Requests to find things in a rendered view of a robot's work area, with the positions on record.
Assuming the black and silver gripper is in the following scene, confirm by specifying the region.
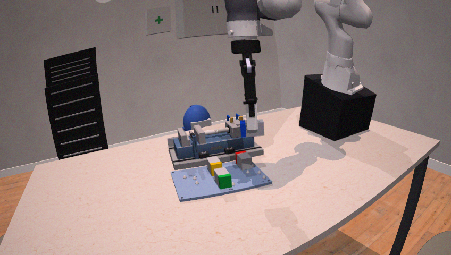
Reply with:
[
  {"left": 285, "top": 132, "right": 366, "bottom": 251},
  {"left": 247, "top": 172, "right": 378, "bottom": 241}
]
[{"left": 231, "top": 40, "right": 261, "bottom": 130}]

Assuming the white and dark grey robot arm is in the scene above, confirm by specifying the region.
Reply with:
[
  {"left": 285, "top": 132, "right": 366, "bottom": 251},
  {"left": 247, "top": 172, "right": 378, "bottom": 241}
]
[{"left": 224, "top": 0, "right": 373, "bottom": 95}]

